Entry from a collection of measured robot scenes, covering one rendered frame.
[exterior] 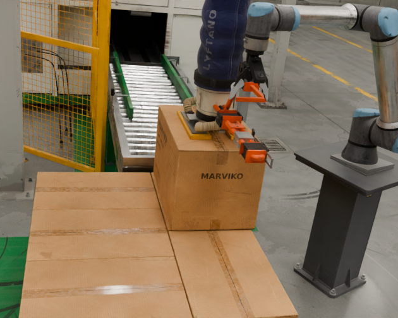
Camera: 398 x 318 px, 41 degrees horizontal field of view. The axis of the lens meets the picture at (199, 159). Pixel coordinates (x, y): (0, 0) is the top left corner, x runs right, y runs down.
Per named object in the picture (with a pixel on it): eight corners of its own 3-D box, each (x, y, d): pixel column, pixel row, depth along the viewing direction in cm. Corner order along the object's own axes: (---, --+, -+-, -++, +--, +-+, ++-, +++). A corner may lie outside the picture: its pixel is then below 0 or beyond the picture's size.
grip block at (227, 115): (215, 122, 231) (217, 109, 228) (236, 122, 233) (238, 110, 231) (220, 129, 223) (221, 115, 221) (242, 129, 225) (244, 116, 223)
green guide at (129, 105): (104, 58, 501) (105, 50, 498) (115, 59, 504) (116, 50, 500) (117, 118, 360) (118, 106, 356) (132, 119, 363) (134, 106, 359)
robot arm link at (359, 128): (361, 135, 292) (367, 104, 286) (386, 145, 278) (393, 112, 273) (342, 137, 283) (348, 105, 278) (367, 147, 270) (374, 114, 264)
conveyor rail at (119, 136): (100, 74, 507) (101, 55, 499) (106, 74, 508) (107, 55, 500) (120, 187, 303) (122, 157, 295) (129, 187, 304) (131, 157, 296)
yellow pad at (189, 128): (176, 113, 266) (177, 104, 264) (196, 114, 268) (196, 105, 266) (189, 139, 236) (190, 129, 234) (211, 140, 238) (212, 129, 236)
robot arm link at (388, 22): (391, 136, 278) (378, -1, 238) (420, 146, 265) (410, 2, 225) (371, 151, 273) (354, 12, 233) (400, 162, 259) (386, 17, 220)
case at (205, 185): (153, 173, 293) (158, 104, 277) (222, 173, 302) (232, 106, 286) (170, 231, 240) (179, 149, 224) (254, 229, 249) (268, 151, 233)
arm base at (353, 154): (352, 150, 297) (355, 134, 294) (383, 161, 285) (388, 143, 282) (334, 156, 284) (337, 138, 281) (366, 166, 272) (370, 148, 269)
